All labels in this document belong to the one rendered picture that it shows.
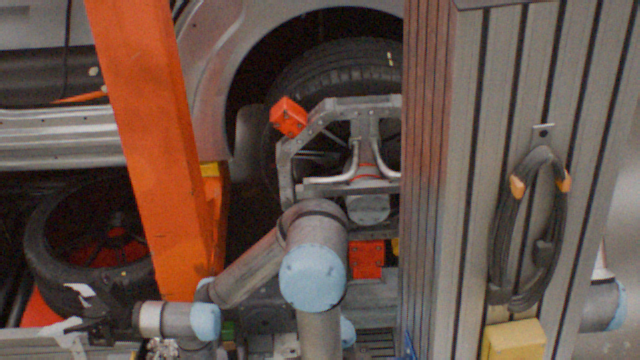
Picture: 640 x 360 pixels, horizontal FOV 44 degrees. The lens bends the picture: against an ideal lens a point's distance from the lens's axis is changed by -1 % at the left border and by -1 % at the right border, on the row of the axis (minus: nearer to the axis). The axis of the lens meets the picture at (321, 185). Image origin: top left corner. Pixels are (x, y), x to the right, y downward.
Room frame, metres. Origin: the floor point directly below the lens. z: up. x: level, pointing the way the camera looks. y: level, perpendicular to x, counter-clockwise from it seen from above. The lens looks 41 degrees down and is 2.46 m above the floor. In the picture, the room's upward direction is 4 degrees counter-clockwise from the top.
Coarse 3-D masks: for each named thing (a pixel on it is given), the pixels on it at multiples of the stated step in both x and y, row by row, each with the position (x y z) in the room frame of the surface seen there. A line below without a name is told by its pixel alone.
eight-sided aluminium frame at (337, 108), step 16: (352, 96) 1.95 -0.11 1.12; (368, 96) 1.94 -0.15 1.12; (384, 96) 1.94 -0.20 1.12; (400, 96) 1.93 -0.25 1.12; (320, 112) 1.90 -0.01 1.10; (336, 112) 1.89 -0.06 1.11; (352, 112) 1.89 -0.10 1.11; (368, 112) 1.89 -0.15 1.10; (384, 112) 1.89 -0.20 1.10; (400, 112) 1.88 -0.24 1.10; (320, 128) 1.89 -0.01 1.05; (288, 144) 1.89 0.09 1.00; (304, 144) 1.89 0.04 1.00; (288, 160) 1.89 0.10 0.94; (288, 176) 1.89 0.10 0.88; (288, 192) 1.89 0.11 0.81; (288, 208) 1.89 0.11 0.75; (352, 224) 1.93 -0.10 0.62; (384, 224) 1.93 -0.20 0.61
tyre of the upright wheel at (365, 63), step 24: (336, 48) 2.14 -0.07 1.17; (360, 48) 2.12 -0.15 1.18; (384, 48) 2.12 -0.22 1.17; (288, 72) 2.14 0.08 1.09; (312, 72) 2.05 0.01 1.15; (336, 72) 2.00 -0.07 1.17; (360, 72) 1.99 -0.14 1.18; (384, 72) 1.99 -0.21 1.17; (288, 96) 2.01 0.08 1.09; (312, 96) 1.97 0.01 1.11; (336, 96) 1.97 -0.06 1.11; (264, 120) 2.07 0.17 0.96; (264, 144) 1.98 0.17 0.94; (264, 168) 1.98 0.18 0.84
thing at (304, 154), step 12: (348, 96) 1.98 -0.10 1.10; (384, 120) 1.99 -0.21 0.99; (324, 132) 1.99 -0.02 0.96; (348, 132) 2.04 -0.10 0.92; (348, 144) 1.99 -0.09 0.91; (396, 144) 1.99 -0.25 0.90; (300, 156) 1.99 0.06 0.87; (312, 156) 1.99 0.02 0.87; (324, 156) 2.00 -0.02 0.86; (336, 156) 1.99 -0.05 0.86; (348, 156) 2.03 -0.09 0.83; (384, 156) 1.99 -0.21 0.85; (300, 168) 2.09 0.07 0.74; (312, 168) 2.15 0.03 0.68; (324, 168) 2.19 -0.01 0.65; (336, 168) 1.99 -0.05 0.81; (396, 168) 2.16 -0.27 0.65; (300, 180) 2.03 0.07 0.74; (336, 204) 2.00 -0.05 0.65; (396, 204) 1.99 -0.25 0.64; (348, 216) 1.97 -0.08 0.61
